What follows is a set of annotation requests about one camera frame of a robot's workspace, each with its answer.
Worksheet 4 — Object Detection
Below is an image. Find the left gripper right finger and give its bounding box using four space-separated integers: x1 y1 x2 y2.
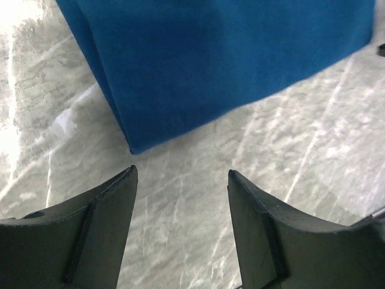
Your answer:
227 170 384 288

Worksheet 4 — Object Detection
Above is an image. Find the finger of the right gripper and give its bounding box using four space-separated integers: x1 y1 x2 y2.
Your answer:
377 43 385 56

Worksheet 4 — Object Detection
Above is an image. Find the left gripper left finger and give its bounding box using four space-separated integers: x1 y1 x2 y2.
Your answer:
1 166 138 288

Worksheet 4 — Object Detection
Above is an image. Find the dark blue t-shirt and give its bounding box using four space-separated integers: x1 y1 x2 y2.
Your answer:
58 0 375 154

